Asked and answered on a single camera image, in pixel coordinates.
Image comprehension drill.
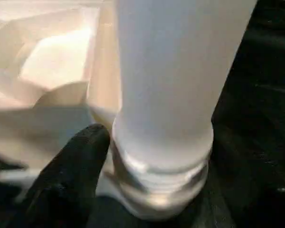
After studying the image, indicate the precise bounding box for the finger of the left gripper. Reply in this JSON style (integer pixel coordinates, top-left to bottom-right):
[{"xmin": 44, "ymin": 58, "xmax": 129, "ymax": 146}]
[{"xmin": 0, "ymin": 153, "xmax": 29, "ymax": 172}]

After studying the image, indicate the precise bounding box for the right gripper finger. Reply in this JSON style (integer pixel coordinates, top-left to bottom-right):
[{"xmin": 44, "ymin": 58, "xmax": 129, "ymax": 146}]
[{"xmin": 12, "ymin": 123, "xmax": 112, "ymax": 228}]

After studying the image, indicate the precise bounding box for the white table frame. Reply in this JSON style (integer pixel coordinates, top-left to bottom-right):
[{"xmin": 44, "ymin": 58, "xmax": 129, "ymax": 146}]
[{"xmin": 0, "ymin": 0, "xmax": 228, "ymax": 228}]

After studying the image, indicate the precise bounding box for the white plastic table leg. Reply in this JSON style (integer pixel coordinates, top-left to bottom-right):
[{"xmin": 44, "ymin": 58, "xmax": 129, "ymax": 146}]
[{"xmin": 111, "ymin": 0, "xmax": 257, "ymax": 214}]

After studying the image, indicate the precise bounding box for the black work mat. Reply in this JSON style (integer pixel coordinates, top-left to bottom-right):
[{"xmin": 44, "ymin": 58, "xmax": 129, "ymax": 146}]
[{"xmin": 0, "ymin": 0, "xmax": 285, "ymax": 228}]

